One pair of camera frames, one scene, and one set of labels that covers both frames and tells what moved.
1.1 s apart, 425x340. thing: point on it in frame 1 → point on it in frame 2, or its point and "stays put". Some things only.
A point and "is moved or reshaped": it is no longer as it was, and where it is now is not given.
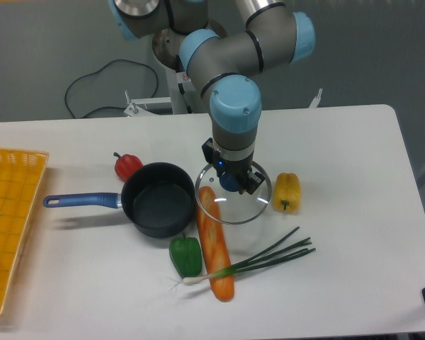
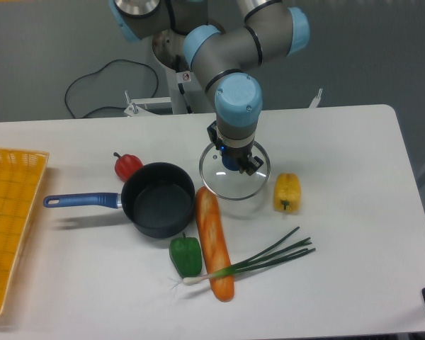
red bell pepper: x=126 y=165 stays put
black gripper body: x=246 y=180 → x=248 y=164
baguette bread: x=214 y=244 stays put
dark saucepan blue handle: x=159 y=199 stays put
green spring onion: x=258 y=261 stays put
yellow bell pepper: x=287 y=193 stays put
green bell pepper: x=185 y=256 stays put
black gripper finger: x=251 y=182 → x=252 y=164
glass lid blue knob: x=234 y=206 is moved or reshaped
